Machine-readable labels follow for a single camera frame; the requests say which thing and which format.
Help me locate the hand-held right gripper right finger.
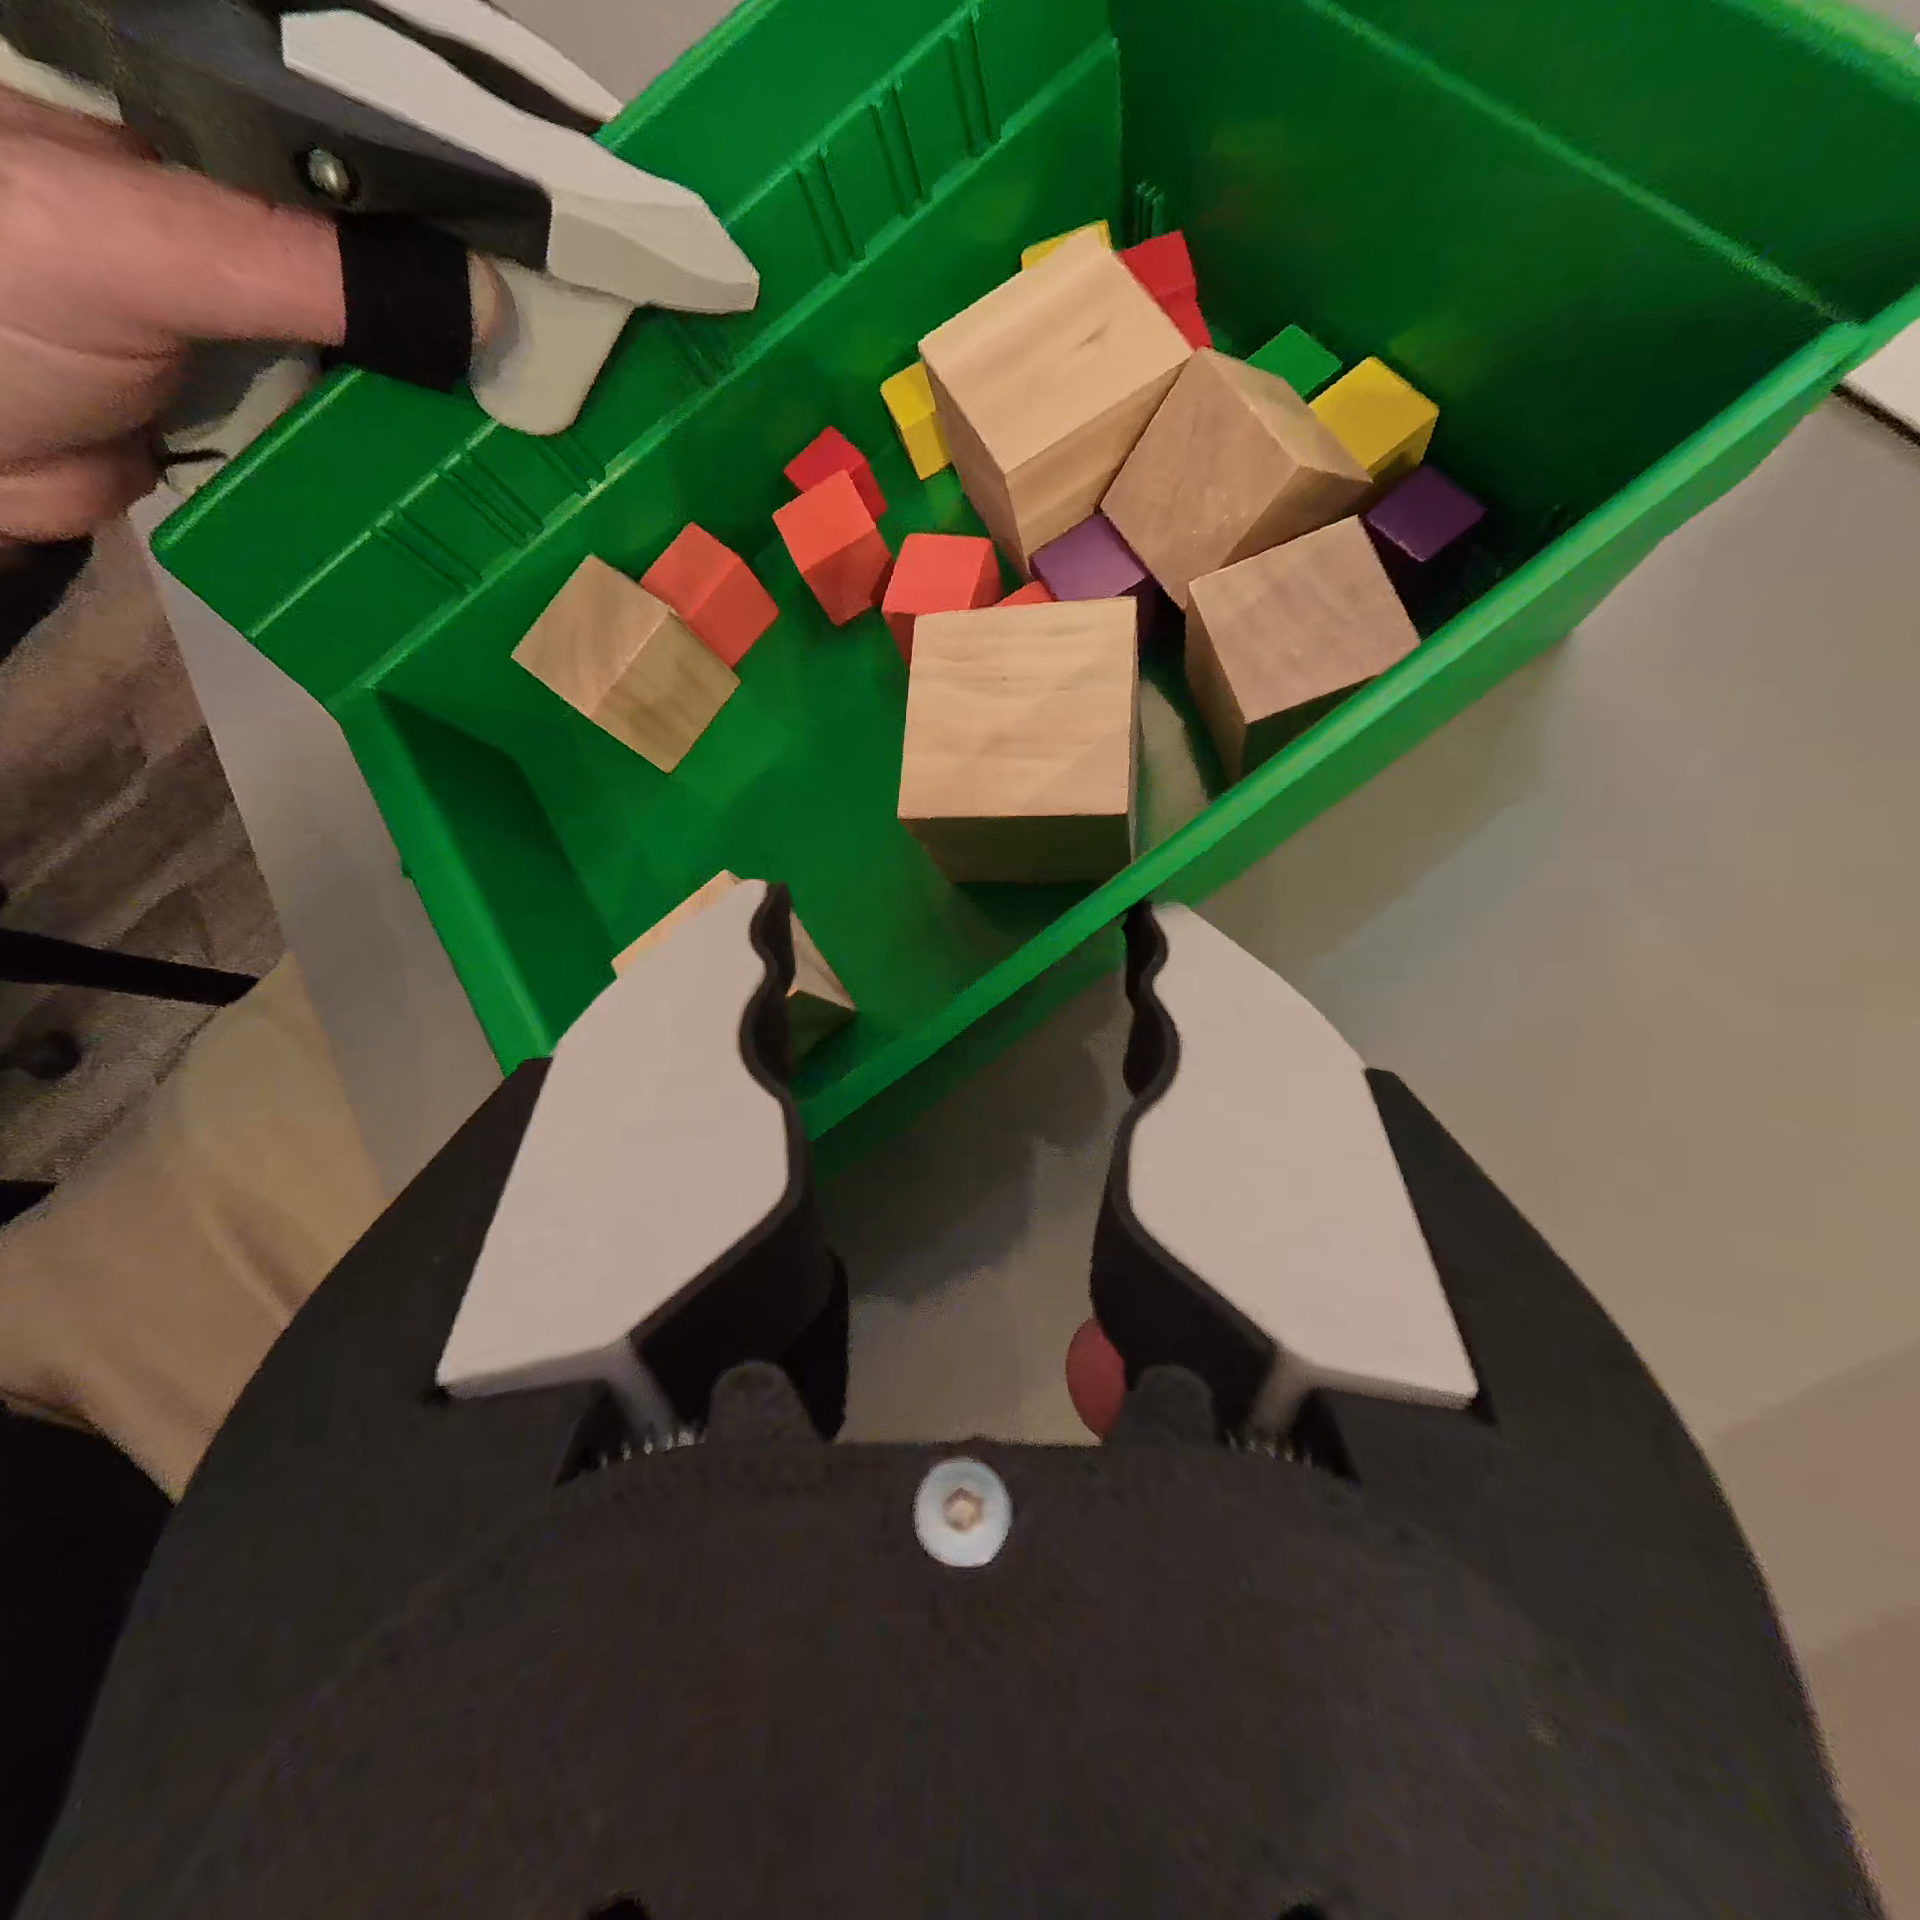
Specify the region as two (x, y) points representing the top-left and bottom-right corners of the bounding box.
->
(1088, 901), (1483, 1438)

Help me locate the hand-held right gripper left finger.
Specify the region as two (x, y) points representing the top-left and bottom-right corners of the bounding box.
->
(435, 879), (850, 1431)

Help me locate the person's left forearm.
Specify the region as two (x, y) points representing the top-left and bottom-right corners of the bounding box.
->
(0, 529), (97, 662)

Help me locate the person's right hand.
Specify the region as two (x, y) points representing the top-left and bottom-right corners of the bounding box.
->
(1064, 1321), (1128, 1440)

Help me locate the person's left hand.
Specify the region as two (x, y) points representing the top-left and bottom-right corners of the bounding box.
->
(0, 91), (355, 547)

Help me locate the green wooden cube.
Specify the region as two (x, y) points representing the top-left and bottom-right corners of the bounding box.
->
(1245, 323), (1345, 400)

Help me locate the green plastic box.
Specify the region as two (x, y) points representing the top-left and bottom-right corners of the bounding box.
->
(150, 0), (1920, 1180)

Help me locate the pile of wooden cubes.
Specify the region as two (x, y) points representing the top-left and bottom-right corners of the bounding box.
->
(510, 221), (1490, 1061)

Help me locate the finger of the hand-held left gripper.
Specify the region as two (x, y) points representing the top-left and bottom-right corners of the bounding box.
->
(374, 0), (626, 139)
(279, 12), (763, 441)

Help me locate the person's beige trouser leg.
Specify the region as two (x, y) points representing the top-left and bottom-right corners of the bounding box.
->
(0, 960), (390, 1502)

